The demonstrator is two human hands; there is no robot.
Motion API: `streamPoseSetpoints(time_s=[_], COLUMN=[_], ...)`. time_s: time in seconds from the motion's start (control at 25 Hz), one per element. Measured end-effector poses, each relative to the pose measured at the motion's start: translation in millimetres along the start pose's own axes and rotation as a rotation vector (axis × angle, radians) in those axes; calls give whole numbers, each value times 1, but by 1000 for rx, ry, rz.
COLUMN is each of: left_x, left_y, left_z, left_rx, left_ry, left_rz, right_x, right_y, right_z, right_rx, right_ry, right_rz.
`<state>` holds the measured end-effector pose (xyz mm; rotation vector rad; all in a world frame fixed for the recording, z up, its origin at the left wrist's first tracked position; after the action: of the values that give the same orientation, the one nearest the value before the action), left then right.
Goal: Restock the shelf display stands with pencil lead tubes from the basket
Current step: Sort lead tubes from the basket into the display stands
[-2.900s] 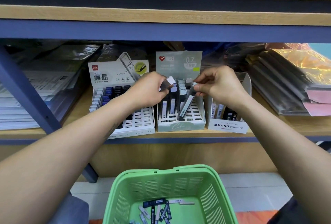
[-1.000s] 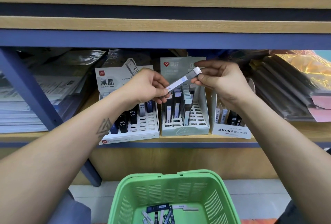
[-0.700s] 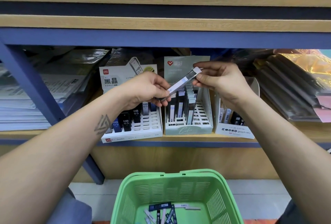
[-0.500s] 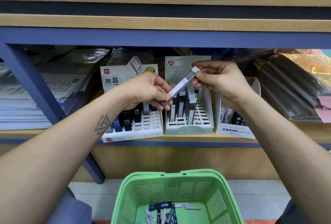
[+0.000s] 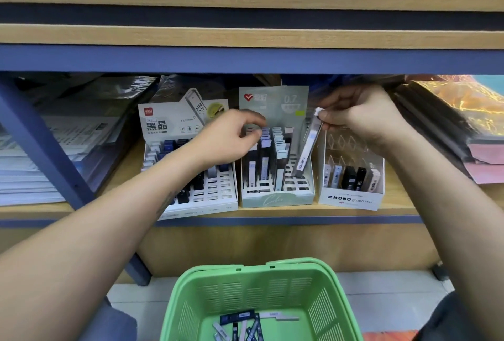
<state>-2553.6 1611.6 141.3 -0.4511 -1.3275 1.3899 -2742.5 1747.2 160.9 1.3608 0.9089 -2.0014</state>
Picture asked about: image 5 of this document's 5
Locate person's right hand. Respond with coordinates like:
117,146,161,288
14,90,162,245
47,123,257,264
317,83,412,154

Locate person's left hand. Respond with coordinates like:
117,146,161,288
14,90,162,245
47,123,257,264
187,108,269,173

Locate white display box red label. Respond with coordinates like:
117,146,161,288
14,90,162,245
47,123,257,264
138,88,239,220

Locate pale green display box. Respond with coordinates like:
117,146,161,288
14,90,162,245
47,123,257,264
238,85,318,209

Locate clear plastic display box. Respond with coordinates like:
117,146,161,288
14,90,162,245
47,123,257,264
317,128,387,211

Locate green plastic basket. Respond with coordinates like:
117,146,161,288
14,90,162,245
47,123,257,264
160,257,365,341

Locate pile of lead cases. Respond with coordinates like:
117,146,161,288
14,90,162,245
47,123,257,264
211,309,302,341

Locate person's left forearm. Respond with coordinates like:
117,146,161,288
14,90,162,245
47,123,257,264
0,151,214,341

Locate person's right forearm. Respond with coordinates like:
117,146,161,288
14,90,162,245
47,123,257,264
384,136,504,341

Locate dark plastic-wrapped packs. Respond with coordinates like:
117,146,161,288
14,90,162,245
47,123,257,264
315,74,504,187

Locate stack of wrapped paper packs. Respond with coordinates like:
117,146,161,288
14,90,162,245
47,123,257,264
0,75,159,208

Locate colourful printed mat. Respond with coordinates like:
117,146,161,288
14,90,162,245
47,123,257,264
364,330,422,341

